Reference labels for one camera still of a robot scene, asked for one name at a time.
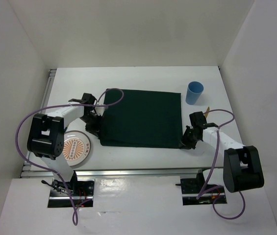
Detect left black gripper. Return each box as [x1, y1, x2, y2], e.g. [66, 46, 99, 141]
[79, 113, 104, 138]

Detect dark green cloth napkin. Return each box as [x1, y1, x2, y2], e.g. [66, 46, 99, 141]
[100, 90, 183, 149]

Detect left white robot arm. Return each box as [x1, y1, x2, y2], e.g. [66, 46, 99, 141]
[27, 93, 102, 195]

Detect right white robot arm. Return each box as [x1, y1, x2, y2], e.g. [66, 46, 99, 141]
[180, 109, 265, 197]

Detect orange patterned plate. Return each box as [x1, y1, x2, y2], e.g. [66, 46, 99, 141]
[62, 131, 92, 167]

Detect light blue plastic cup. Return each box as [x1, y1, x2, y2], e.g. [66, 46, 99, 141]
[185, 81, 204, 105]

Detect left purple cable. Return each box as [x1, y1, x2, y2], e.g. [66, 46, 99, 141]
[14, 89, 125, 225]

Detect purple cable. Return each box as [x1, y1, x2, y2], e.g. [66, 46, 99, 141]
[196, 109, 246, 220]
[14, 89, 125, 225]

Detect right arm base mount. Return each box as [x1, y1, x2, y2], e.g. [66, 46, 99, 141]
[176, 170, 227, 206]

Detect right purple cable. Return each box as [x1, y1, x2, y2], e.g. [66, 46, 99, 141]
[196, 109, 246, 220]

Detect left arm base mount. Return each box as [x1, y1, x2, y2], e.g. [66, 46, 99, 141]
[41, 180, 95, 208]

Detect aluminium frame rail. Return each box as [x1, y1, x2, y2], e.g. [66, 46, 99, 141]
[20, 68, 227, 178]

